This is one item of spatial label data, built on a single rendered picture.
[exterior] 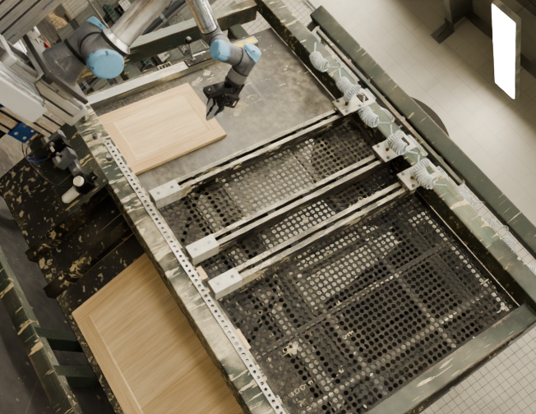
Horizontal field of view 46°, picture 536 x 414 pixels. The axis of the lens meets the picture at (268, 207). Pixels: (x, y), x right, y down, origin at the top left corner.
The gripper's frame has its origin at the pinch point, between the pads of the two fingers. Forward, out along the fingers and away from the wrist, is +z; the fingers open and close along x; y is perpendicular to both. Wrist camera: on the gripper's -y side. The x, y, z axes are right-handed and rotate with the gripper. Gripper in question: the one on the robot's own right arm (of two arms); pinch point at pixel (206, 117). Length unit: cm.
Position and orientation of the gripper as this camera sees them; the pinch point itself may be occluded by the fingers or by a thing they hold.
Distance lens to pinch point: 262.7
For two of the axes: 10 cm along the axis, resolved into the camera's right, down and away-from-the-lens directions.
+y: 6.7, -0.3, 7.5
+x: -5.3, -7.2, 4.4
